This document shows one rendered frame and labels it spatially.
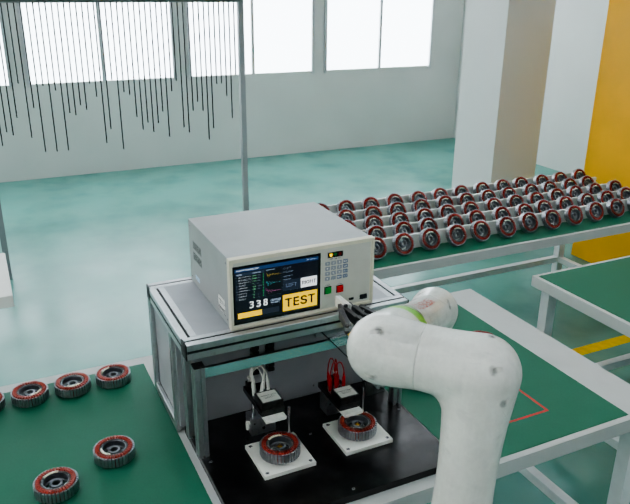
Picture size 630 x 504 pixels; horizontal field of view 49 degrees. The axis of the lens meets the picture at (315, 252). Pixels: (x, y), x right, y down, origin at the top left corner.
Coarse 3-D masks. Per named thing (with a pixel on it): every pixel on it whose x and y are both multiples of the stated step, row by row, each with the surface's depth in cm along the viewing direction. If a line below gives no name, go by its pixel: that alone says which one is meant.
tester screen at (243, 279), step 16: (240, 272) 183; (256, 272) 185; (272, 272) 187; (288, 272) 189; (304, 272) 192; (240, 288) 185; (256, 288) 187; (272, 288) 189; (304, 288) 193; (240, 304) 186; (272, 304) 190; (240, 320) 188
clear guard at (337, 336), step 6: (330, 330) 199; (336, 330) 199; (342, 330) 199; (330, 336) 196; (336, 336) 196; (342, 336) 196; (348, 336) 196; (336, 342) 193; (342, 342) 193; (342, 348) 190; (366, 384) 179; (372, 384) 180; (366, 390) 179; (372, 390) 179; (378, 390) 180; (384, 390) 180
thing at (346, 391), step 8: (320, 384) 213; (328, 392) 209; (336, 392) 205; (344, 392) 205; (352, 392) 205; (336, 400) 204; (344, 400) 202; (352, 400) 203; (344, 408) 203; (352, 408) 204; (360, 408) 204; (344, 416) 201
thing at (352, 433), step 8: (352, 416) 204; (360, 416) 204; (368, 416) 203; (344, 424) 199; (352, 424) 200; (360, 424) 202; (368, 424) 199; (376, 424) 200; (344, 432) 197; (352, 432) 197; (360, 432) 196; (368, 432) 197; (352, 440) 197; (360, 440) 196
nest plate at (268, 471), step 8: (248, 448) 194; (256, 448) 194; (272, 448) 194; (304, 448) 194; (256, 456) 191; (304, 456) 191; (256, 464) 188; (264, 464) 188; (272, 464) 188; (288, 464) 188; (296, 464) 188; (304, 464) 188; (312, 464) 189; (264, 472) 185; (272, 472) 185; (280, 472) 185; (288, 472) 186
